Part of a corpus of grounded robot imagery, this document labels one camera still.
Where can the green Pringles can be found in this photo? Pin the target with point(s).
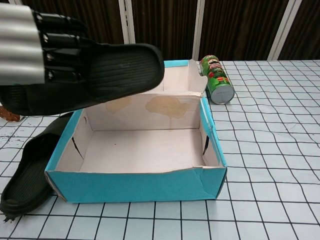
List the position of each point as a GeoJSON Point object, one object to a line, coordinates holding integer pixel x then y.
{"type": "Point", "coordinates": [218, 80]}

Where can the light blue shoe box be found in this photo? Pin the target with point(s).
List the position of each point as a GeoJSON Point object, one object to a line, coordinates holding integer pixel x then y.
{"type": "Point", "coordinates": [140, 185]}

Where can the black rubber slipper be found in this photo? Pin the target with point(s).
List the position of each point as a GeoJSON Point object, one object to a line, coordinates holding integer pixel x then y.
{"type": "Point", "coordinates": [125, 70]}
{"type": "Point", "coordinates": [27, 180]}

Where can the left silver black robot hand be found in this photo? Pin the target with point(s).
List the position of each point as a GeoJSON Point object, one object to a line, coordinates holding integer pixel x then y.
{"type": "Point", "coordinates": [20, 45]}

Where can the white partition frame post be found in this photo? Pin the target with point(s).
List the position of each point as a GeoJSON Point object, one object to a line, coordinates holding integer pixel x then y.
{"type": "Point", "coordinates": [127, 20]}
{"type": "Point", "coordinates": [285, 27]}
{"type": "Point", "coordinates": [202, 25]}

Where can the white bottle yellow cap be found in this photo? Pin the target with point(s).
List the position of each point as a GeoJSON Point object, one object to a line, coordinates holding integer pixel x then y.
{"type": "Point", "coordinates": [10, 116]}

